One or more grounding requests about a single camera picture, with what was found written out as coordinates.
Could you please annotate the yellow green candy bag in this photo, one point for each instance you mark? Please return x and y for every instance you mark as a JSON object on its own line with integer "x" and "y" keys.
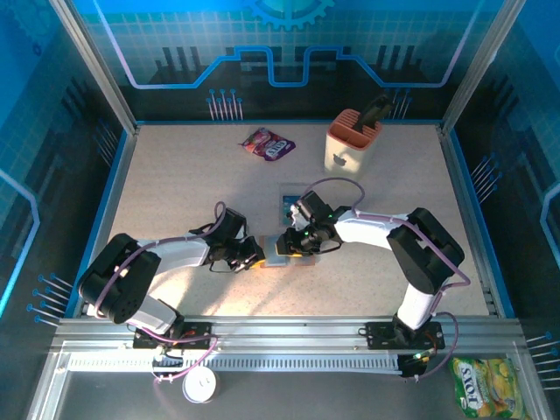
{"x": 485, "y": 387}

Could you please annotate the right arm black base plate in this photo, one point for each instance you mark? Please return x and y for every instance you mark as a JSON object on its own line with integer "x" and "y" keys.
{"x": 380, "y": 336}

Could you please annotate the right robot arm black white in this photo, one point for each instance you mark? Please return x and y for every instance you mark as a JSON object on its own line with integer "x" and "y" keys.
{"x": 367, "y": 232}

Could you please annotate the blue credit card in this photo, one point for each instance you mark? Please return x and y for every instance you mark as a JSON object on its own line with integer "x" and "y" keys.
{"x": 289, "y": 201}

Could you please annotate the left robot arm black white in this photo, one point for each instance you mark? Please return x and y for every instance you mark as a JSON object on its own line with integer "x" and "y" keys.
{"x": 175, "y": 253}

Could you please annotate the cream orange knife block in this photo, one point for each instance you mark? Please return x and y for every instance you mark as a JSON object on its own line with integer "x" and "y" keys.
{"x": 345, "y": 149}

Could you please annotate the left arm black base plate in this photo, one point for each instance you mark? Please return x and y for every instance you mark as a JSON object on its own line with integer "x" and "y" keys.
{"x": 197, "y": 334}

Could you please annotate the white round tape roll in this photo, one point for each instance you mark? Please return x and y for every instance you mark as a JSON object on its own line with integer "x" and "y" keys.
{"x": 199, "y": 385}

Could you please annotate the aluminium side rail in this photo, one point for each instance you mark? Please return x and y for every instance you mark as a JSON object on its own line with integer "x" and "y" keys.
{"x": 118, "y": 184}
{"x": 458, "y": 184}

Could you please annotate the purple candy bag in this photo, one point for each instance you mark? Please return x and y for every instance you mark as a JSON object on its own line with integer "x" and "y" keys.
{"x": 267, "y": 146}

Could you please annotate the aluminium front rail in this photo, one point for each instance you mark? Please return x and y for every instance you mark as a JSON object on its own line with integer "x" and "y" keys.
{"x": 284, "y": 332}

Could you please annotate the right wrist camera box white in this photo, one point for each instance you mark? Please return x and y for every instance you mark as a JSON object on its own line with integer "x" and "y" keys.
{"x": 296, "y": 215}

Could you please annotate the aluminium frame post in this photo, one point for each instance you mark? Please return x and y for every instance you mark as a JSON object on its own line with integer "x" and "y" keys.
{"x": 481, "y": 65}
{"x": 97, "y": 65}

